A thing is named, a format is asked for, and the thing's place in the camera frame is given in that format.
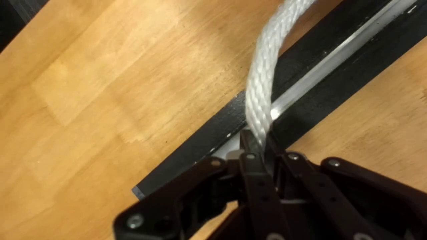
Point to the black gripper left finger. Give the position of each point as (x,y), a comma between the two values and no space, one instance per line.
(250,144)

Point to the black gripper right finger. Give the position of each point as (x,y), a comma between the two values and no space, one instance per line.
(271,148)

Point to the long black rail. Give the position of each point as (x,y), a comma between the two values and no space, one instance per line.
(336,57)

